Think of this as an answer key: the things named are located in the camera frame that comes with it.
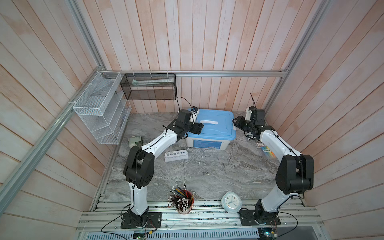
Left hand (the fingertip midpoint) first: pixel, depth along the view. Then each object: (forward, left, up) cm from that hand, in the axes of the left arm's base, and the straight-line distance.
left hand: (197, 125), depth 91 cm
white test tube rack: (-13, +13, -14) cm, 24 cm away
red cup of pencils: (-43, +8, 0) cm, 44 cm away
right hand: (+3, -23, +1) cm, 24 cm away
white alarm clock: (-41, -17, -15) cm, 46 cm away
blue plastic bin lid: (+1, -13, -1) cm, 13 cm away
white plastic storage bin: (-8, -7, -9) cm, 14 cm away
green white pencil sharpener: (-2, +42, -14) cm, 44 cm away
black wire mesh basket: (+18, +30, +15) cm, 38 cm away
